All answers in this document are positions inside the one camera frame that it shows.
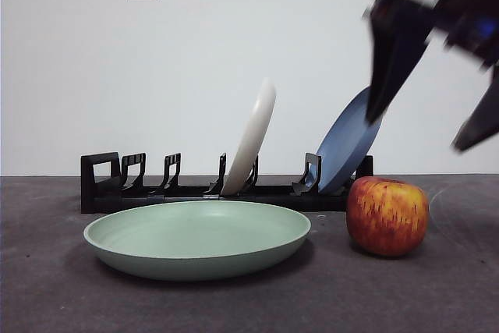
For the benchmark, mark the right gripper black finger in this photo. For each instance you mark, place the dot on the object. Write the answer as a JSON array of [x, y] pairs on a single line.
[[483, 122], [393, 64]]

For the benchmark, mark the black plate rack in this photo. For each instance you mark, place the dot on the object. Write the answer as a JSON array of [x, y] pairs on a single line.
[[97, 200]]

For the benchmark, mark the blue plate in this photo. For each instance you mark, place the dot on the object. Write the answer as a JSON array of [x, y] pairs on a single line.
[[343, 153]]

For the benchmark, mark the green plate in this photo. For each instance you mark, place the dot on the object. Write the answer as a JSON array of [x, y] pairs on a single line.
[[195, 263]]

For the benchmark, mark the white plate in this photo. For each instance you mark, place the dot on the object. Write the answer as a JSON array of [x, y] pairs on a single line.
[[253, 134]]

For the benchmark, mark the red yellow apple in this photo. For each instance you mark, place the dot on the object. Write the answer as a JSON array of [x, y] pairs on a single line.
[[386, 216]]

